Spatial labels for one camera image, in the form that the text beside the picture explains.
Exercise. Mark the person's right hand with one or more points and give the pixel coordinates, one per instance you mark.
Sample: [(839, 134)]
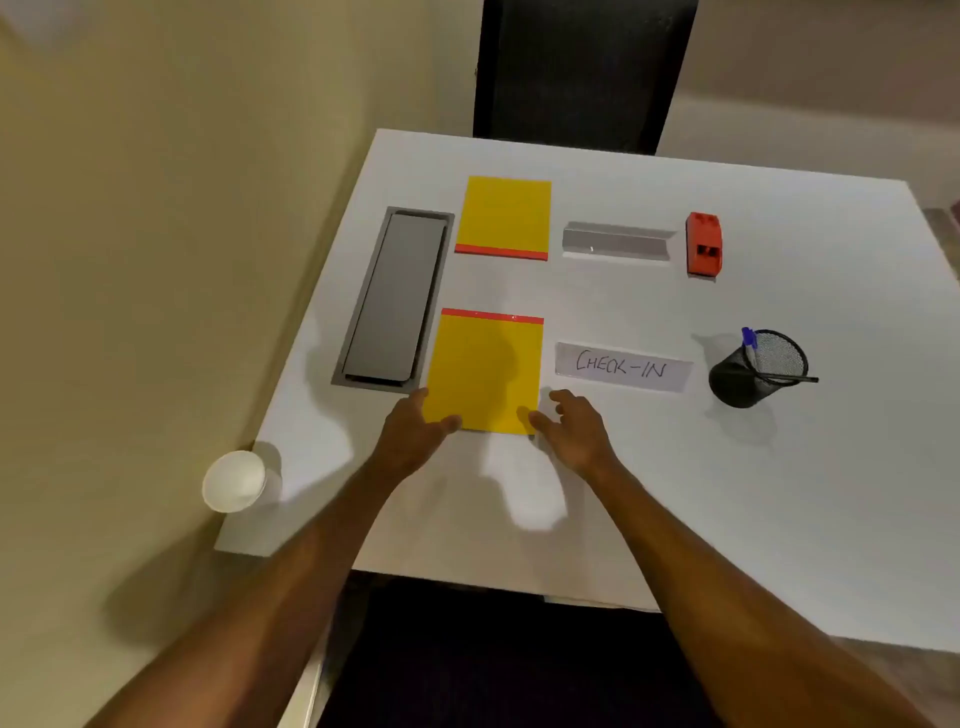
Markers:
[(581, 439)]

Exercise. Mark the person's left hand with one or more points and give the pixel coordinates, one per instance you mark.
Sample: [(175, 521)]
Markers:
[(405, 439)]

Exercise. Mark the person's left thumb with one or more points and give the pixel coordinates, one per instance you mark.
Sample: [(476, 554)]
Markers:
[(446, 427)]

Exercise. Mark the person's right thumb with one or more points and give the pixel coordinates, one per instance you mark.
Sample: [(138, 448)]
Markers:
[(543, 425)]

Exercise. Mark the yellow notepad with red strip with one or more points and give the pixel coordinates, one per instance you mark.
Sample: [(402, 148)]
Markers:
[(486, 371), (506, 214)]

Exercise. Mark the person's left forearm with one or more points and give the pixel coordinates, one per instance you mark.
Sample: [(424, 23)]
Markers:
[(277, 600)]

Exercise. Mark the person's right forearm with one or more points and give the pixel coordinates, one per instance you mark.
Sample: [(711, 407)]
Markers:
[(720, 600)]

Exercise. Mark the handwritten white sign card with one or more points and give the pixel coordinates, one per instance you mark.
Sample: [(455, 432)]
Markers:
[(622, 366)]

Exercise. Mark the clear acrylic sign holder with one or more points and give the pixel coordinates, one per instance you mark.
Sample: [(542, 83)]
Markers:
[(616, 241)]

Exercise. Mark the black mesh pen cup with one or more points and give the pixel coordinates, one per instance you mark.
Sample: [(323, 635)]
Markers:
[(754, 371)]

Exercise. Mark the white paper cup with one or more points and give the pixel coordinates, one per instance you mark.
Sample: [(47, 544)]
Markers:
[(234, 481)]

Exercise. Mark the blue capped pen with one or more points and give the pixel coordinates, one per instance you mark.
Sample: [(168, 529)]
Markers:
[(748, 341)]

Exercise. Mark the red stapler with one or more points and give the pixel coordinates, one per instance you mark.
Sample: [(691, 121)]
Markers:
[(703, 246)]

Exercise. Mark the black pen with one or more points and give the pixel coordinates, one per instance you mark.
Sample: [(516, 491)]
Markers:
[(787, 377)]

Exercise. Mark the black chair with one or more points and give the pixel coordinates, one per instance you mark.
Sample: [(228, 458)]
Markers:
[(577, 71)]

